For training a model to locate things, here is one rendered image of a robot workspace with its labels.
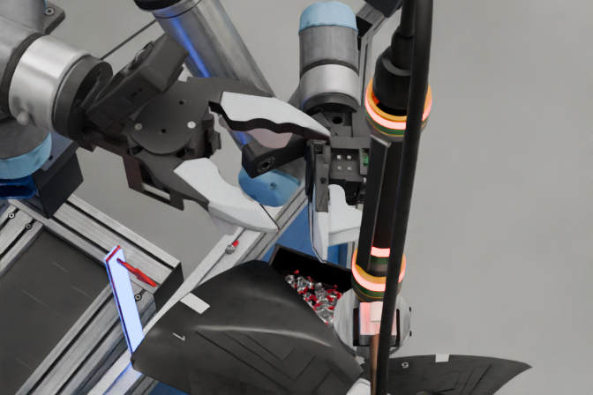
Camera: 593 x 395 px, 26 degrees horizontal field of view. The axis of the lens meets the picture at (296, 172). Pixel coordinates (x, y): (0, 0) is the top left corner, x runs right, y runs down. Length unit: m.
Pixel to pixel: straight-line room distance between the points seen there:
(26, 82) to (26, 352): 1.54
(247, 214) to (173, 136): 0.09
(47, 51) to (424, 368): 0.79
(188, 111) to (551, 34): 2.25
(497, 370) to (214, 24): 0.56
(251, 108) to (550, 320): 1.85
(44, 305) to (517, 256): 1.03
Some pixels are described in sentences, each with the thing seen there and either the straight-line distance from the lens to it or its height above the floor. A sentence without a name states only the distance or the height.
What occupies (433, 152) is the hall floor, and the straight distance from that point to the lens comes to 2.98.
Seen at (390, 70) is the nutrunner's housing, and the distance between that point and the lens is 0.82.
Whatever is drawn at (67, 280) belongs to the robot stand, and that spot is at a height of 0.21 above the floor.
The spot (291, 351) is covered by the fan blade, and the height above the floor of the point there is 1.18.
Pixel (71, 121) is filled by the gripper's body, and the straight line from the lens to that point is 1.06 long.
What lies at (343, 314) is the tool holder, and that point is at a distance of 1.17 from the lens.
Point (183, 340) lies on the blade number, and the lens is 1.46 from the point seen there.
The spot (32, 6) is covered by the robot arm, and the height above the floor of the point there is 1.56.
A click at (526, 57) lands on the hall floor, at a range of 3.17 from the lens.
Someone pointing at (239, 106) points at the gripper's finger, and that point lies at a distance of 1.03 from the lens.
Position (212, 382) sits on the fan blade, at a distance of 1.17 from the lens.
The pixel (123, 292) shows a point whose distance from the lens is 1.59.
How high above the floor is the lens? 2.51
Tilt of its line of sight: 59 degrees down
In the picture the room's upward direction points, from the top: straight up
